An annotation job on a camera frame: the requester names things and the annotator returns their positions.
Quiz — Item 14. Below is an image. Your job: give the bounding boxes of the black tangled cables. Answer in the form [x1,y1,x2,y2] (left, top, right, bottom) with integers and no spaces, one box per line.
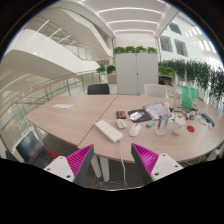
[173,106,201,122]

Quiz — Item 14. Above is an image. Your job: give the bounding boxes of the white power strip cable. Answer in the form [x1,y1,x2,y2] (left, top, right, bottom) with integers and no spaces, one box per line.
[117,139,128,188]

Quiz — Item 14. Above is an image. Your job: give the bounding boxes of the black folder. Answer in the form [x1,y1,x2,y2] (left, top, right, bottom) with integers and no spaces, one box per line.
[127,108,154,124]

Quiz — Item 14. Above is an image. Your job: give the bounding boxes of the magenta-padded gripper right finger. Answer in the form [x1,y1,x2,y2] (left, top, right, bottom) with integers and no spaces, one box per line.
[130,142,185,186]

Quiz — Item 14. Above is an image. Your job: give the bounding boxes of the glass railing with wooden handrail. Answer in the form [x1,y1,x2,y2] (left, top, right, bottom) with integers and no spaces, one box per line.
[0,70,101,151]

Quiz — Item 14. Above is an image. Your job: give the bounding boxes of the white ceramic mug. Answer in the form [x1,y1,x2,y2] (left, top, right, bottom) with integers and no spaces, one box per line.
[171,116,187,136]

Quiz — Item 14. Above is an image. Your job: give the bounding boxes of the white computer mouse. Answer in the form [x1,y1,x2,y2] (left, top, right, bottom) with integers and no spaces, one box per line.
[128,122,142,138]

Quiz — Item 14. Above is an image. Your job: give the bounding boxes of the white double-door cabinet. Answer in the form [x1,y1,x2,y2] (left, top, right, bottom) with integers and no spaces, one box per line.
[114,52,159,96]

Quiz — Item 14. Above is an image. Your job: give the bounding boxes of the ceiling light strips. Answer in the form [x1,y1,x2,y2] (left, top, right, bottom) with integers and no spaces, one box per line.
[96,5,164,34]

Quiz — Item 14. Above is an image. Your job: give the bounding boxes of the clear plastic water bottle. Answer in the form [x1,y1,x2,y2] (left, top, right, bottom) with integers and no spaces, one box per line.
[155,102,172,136]

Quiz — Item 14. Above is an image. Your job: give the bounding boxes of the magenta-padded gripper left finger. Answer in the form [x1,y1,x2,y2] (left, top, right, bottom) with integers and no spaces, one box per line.
[43,143,95,188]

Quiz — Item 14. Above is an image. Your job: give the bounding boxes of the silver white packet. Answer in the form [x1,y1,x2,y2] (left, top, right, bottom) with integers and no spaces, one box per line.
[129,111,144,121]

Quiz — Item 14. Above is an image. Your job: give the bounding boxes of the white power strip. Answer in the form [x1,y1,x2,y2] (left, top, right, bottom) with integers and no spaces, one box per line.
[94,119,124,144]

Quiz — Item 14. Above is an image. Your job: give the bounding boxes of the red and black box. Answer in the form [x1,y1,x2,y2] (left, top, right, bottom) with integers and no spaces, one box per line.
[115,110,127,120]

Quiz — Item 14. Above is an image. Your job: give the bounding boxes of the white chair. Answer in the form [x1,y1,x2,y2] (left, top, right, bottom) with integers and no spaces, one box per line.
[143,83,169,98]

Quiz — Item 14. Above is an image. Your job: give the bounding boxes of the black chair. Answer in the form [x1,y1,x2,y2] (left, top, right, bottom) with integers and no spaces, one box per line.
[86,83,111,96]

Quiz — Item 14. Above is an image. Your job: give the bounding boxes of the plants in brown planter box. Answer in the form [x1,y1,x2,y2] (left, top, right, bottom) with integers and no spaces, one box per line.
[95,64,118,85]

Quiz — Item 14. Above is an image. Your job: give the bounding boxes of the green plants in cabinet planter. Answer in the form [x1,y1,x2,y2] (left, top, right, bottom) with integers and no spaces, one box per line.
[112,45,159,56]

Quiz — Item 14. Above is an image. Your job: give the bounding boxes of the white paper sheet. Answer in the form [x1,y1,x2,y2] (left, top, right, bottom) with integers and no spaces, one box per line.
[52,103,74,110]

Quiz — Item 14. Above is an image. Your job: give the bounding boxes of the green hedge plant row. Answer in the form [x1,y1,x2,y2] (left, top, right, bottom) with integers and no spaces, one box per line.
[157,59,224,101]

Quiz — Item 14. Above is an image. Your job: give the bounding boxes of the green tote bag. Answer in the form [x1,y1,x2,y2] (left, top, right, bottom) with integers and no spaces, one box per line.
[181,85,200,110]

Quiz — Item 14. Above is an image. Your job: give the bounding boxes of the large clear drink bottle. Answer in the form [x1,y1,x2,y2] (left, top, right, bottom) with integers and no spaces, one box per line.
[173,87,183,108]

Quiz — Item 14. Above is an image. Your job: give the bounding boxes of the brown envelope with papers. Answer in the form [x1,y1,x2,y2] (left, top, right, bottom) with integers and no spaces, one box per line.
[143,101,168,120]

